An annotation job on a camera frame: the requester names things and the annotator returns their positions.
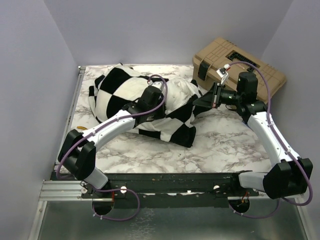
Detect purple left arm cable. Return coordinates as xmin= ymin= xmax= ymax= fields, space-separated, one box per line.
xmin=56 ymin=74 xmax=169 ymax=221

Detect tan plastic toolbox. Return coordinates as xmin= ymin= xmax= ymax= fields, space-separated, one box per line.
xmin=192 ymin=37 xmax=286 ymax=103

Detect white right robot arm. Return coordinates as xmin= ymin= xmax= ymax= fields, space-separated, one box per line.
xmin=193 ymin=80 xmax=314 ymax=205

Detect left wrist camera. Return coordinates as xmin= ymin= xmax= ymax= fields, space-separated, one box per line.
xmin=138 ymin=81 xmax=168 ymax=111

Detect black and white checkered pillowcase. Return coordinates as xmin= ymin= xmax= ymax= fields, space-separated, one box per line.
xmin=88 ymin=64 xmax=205 ymax=148

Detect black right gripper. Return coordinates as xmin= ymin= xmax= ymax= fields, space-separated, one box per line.
xmin=193 ymin=81 xmax=244 ymax=108

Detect black front mounting rail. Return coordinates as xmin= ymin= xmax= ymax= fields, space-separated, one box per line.
xmin=79 ymin=173 xmax=259 ymax=209

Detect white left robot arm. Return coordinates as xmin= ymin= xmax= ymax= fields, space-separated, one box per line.
xmin=56 ymin=102 xmax=164 ymax=198

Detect aluminium left side rail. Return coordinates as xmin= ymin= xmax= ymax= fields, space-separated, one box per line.
xmin=57 ymin=66 xmax=86 ymax=157

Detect yellow handled pliers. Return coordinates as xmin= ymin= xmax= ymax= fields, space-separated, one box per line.
xmin=76 ymin=126 xmax=87 ymax=130

